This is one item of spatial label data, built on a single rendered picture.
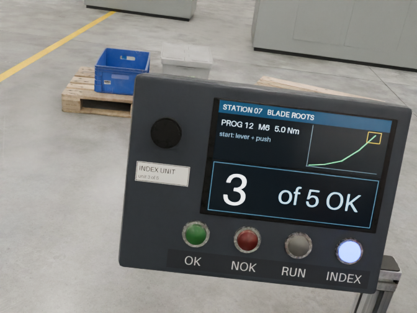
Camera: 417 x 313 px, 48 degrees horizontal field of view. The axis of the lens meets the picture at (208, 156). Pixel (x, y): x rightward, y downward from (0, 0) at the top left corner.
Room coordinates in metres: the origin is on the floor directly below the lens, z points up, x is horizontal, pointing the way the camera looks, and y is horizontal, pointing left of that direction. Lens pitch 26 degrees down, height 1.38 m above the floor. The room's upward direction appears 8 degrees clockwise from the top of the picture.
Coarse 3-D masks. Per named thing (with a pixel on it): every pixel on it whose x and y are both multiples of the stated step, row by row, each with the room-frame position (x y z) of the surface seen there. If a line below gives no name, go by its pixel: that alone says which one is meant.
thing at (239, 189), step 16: (224, 176) 0.39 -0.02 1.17; (240, 176) 0.39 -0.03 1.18; (256, 176) 0.39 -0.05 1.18; (208, 192) 0.38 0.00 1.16; (224, 192) 0.38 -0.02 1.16; (240, 192) 0.38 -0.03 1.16; (256, 192) 0.38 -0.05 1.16; (208, 208) 0.38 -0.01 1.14; (224, 208) 0.38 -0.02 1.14; (240, 208) 0.38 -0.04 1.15; (256, 208) 0.38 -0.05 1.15
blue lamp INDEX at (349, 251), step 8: (344, 240) 0.38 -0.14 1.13; (352, 240) 0.38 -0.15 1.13; (336, 248) 0.37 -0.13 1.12; (344, 248) 0.37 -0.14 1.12; (352, 248) 0.37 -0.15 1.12; (360, 248) 0.38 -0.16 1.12; (336, 256) 0.37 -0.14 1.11; (344, 256) 0.37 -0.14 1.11; (352, 256) 0.37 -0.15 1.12; (360, 256) 0.37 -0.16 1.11
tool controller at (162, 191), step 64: (192, 128) 0.40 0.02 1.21; (256, 128) 0.40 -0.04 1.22; (320, 128) 0.40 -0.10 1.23; (384, 128) 0.41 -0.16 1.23; (128, 192) 0.38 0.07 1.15; (192, 192) 0.38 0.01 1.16; (320, 192) 0.39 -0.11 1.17; (384, 192) 0.39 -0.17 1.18; (128, 256) 0.36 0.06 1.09; (192, 256) 0.37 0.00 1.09; (256, 256) 0.37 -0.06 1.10; (320, 256) 0.37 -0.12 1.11
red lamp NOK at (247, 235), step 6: (240, 228) 0.38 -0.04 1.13; (246, 228) 0.37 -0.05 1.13; (252, 228) 0.37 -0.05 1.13; (240, 234) 0.37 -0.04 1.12; (246, 234) 0.37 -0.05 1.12; (252, 234) 0.37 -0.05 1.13; (258, 234) 0.37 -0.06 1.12; (234, 240) 0.37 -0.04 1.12; (240, 240) 0.37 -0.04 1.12; (246, 240) 0.37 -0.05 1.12; (252, 240) 0.37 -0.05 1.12; (258, 240) 0.37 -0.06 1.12; (240, 246) 0.37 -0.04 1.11; (246, 246) 0.36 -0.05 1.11; (252, 246) 0.36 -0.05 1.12; (258, 246) 0.37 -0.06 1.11; (246, 252) 0.37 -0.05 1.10
